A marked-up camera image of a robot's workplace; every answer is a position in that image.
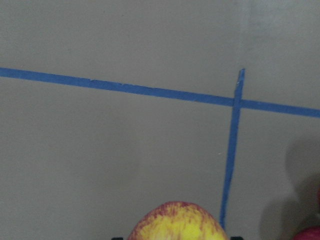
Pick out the red yellow apple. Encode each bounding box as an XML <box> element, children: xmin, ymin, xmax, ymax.
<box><xmin>292</xmin><ymin>186</ymin><xmax>320</xmax><ymax>240</ymax></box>
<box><xmin>128</xmin><ymin>201</ymin><xmax>228</xmax><ymax>240</ymax></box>

